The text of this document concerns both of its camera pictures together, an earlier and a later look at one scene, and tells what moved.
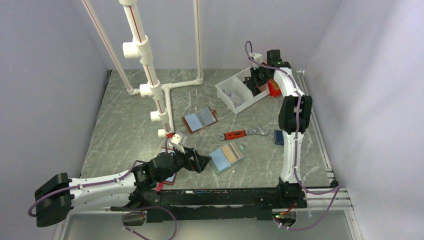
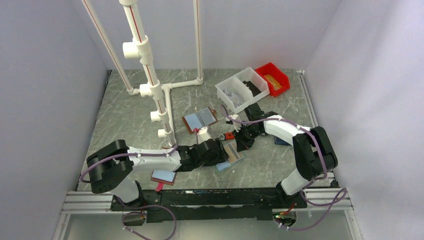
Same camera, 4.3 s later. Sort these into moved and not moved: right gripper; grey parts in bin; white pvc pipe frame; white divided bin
Moved: right gripper
Not moved: white pvc pipe frame; white divided bin; grey parts in bin
